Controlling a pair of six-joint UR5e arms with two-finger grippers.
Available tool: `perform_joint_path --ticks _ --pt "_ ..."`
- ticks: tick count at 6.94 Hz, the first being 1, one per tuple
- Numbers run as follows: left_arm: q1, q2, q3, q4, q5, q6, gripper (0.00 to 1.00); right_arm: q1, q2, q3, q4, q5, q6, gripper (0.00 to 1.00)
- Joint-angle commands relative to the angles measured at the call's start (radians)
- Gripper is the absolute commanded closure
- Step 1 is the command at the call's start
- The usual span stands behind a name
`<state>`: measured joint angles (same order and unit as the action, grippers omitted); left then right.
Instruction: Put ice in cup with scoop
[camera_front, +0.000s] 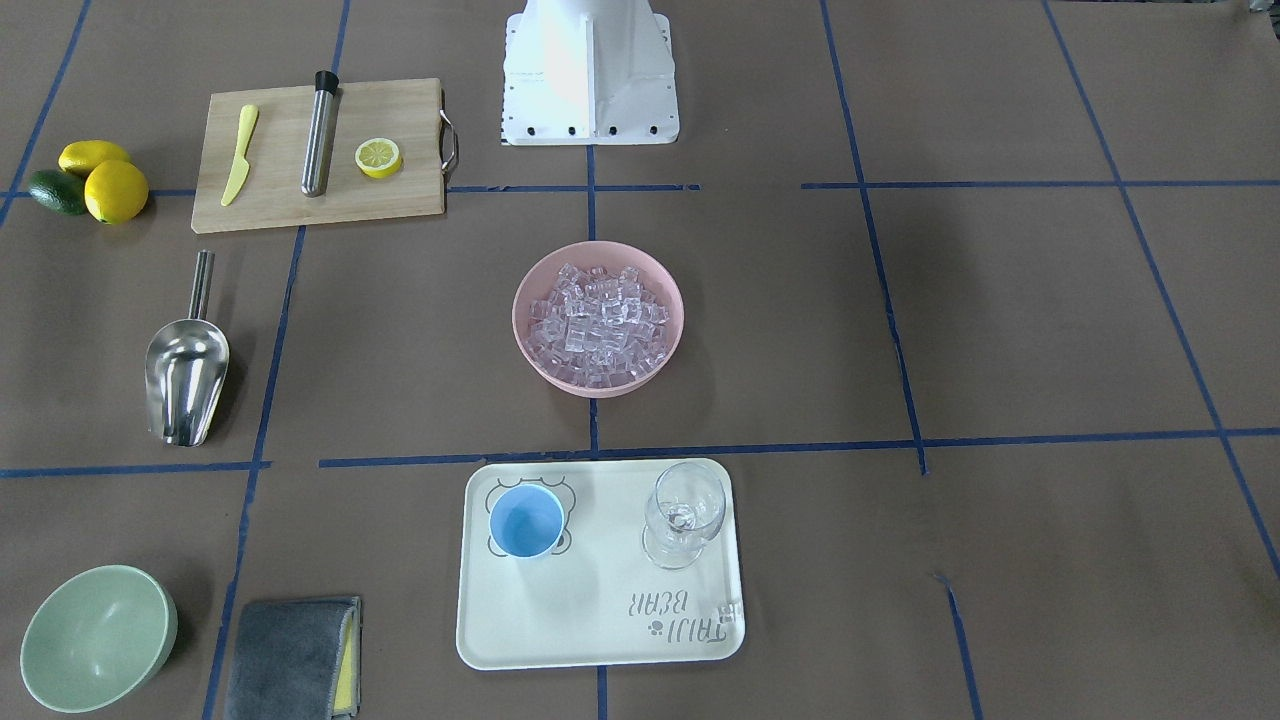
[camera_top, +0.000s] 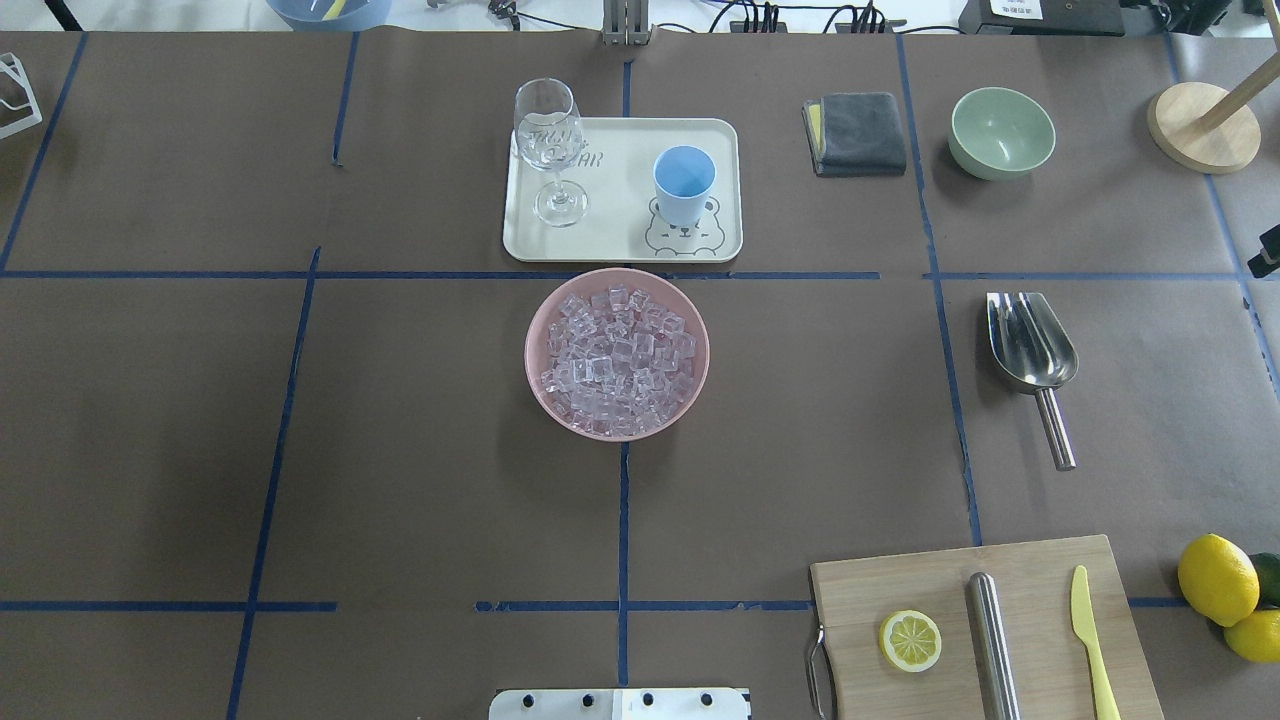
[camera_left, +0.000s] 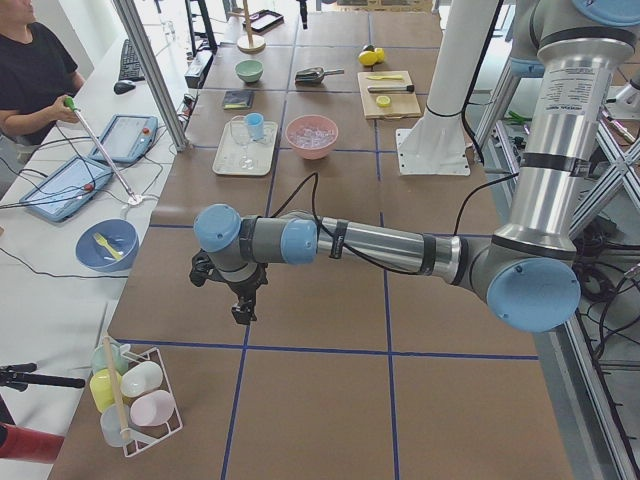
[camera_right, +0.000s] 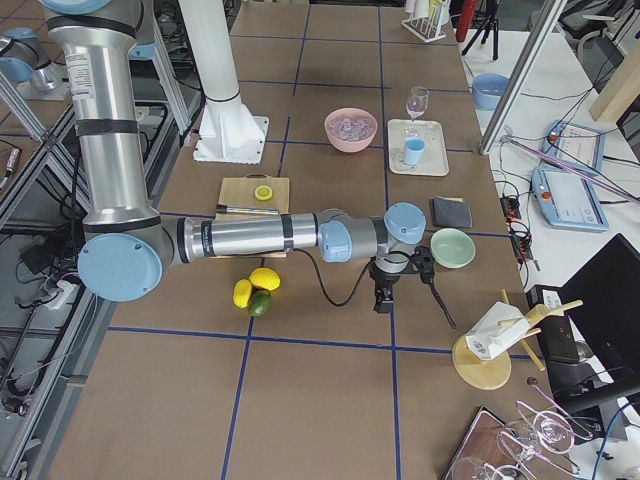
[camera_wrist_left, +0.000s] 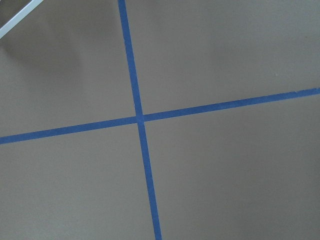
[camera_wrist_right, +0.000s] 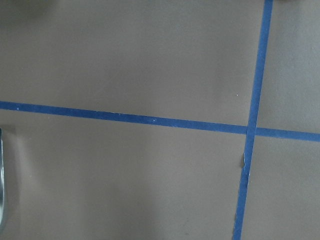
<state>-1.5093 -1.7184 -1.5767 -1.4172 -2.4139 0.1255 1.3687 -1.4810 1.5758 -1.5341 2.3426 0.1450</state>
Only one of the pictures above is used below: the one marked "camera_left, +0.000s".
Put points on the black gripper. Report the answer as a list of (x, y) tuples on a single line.
[(244, 287)]

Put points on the metal ice scoop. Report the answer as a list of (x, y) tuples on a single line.
[(315, 75)]

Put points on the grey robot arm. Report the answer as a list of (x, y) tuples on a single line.
[(523, 269)]

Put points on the white plastic cup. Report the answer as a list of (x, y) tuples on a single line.
[(141, 379)]

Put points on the green plastic cup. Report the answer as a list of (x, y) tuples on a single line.
[(106, 357)]

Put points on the pink plastic cup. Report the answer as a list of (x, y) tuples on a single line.
[(152, 409)]

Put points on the yellow plastic cup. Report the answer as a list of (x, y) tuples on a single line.
[(101, 390)]

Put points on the pink bowl of ice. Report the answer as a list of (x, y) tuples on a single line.
[(312, 137)]

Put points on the clear grey plastic cup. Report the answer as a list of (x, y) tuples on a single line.
[(111, 428)]

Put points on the blue plastic cup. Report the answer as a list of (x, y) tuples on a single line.
[(254, 123)]

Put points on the yellow plastic fork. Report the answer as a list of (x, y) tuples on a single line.
[(104, 243)]

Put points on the blue bowl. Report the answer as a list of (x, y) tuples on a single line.
[(121, 234)]

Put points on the cream serving tray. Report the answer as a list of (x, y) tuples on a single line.
[(238, 155)]

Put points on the clear wine glass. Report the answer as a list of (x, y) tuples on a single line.
[(241, 137)]

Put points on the far blue teach pendant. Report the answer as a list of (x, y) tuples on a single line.
[(126, 138)]

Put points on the blue teach pendant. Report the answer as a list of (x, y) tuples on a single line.
[(126, 138), (65, 191)]

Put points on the near blue teach pendant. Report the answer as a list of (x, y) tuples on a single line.
[(65, 191)]

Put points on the green ceramic bowl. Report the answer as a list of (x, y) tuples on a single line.
[(249, 71)]

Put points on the lemon half slice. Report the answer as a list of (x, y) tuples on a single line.
[(383, 101)]

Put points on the black computer mouse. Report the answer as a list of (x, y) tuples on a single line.
[(123, 86)]

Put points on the steel cylinder rod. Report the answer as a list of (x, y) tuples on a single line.
[(391, 89)]

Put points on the wooden cutting board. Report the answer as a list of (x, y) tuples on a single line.
[(403, 105)]

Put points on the wooden stand with pole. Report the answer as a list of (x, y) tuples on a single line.
[(249, 42)]

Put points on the black keyboard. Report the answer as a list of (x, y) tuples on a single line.
[(130, 66)]

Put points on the red cylinder object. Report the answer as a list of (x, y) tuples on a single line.
[(29, 445)]

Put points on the yellow plastic knife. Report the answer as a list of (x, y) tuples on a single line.
[(385, 77)]

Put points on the yellow lemon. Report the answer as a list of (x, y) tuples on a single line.
[(368, 58), (380, 54)]

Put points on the black tray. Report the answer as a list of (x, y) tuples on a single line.
[(264, 20)]

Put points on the person in black shirt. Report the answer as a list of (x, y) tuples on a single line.
[(37, 75)]

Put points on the white wire cup rack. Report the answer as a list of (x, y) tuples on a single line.
[(144, 438)]

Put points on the wooden rack handle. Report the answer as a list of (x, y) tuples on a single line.
[(116, 387)]

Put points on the black tripod handle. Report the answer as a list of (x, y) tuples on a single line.
[(20, 376)]

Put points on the green handled metal stick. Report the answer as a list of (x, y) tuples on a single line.
[(134, 199)]

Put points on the aluminium frame post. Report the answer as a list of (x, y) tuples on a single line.
[(128, 14)]

